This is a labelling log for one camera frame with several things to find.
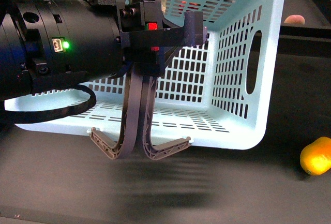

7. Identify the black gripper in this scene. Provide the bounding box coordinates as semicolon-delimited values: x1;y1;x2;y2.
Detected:
116;0;207;77

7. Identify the light blue plastic basket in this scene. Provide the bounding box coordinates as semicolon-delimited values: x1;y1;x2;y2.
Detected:
1;0;284;160

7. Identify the yellow mango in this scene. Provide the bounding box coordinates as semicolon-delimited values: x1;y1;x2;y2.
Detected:
300;137;330;176

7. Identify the pink peach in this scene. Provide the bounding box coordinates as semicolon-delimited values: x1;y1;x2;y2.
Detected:
284;14;305;25

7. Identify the black cable loop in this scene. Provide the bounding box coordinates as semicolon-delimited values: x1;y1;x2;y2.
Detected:
0;83;97;125

